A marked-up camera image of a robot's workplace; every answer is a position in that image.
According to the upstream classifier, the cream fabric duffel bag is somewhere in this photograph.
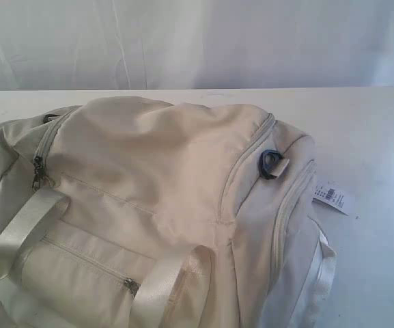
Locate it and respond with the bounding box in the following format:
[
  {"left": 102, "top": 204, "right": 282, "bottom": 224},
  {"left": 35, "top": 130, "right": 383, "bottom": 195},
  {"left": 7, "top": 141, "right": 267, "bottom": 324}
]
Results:
[{"left": 0, "top": 96, "right": 336, "bottom": 327}]

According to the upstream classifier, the white paper hang tag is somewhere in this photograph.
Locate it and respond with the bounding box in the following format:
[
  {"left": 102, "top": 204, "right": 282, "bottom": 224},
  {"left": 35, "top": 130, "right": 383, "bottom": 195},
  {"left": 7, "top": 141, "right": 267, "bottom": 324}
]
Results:
[{"left": 313, "top": 178, "right": 354, "bottom": 216}]

